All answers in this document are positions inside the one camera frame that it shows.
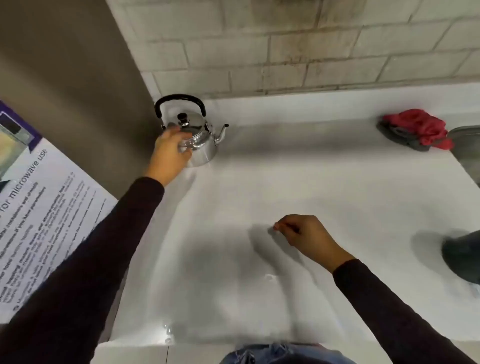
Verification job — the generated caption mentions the person's left hand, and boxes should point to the person's left hand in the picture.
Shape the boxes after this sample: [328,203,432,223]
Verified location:
[144,126,194,187]

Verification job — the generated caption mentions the person's right hand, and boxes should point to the person's right hand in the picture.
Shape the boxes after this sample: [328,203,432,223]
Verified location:
[274,214,356,274]

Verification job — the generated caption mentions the silver kettle with black handle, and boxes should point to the silver kettle with black handle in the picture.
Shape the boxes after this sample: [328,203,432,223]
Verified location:
[154,94,230,168]

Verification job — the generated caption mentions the person's left forearm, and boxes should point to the person's left forearm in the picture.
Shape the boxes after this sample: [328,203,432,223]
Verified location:
[0,176,166,364]

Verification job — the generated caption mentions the person's right forearm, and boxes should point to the person's right forearm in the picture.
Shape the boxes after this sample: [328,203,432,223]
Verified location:
[332,259,477,364]

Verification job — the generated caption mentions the person's blue jeans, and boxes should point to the person's blue jeans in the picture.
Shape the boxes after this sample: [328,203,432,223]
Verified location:
[219,342,357,364]

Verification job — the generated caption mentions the white and purple notice poster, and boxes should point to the white and purple notice poster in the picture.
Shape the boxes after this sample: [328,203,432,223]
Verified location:
[0,100,119,325]

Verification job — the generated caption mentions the red and grey cloth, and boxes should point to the red and grey cloth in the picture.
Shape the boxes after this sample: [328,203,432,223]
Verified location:
[376,109,454,152]

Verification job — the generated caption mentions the dark grey round container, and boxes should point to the dark grey round container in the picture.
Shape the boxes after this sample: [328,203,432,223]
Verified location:
[441,229,480,286]

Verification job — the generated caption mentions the grey metal bowl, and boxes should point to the grey metal bowl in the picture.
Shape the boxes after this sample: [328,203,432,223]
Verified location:
[446,126,480,187]

